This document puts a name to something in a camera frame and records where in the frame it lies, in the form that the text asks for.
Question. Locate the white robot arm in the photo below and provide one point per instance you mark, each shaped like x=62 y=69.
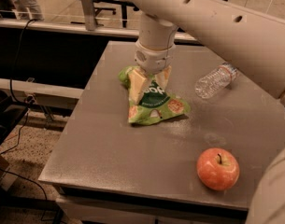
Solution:
x=251 y=41

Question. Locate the clear plastic water bottle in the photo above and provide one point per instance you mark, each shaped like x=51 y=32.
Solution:
x=209 y=85

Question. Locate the person legs in grey trousers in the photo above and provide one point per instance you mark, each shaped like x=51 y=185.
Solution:
x=22 y=9

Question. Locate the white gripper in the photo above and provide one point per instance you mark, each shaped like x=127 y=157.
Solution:
x=154 y=60

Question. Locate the red apple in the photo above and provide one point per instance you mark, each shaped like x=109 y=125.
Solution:
x=218 y=169

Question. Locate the green rice chip bag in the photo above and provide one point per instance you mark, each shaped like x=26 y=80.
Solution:
x=156 y=104

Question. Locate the black side cart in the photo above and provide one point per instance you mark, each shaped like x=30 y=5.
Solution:
x=10 y=115

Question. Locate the left metal barrier post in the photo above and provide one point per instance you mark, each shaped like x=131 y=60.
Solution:
x=89 y=14

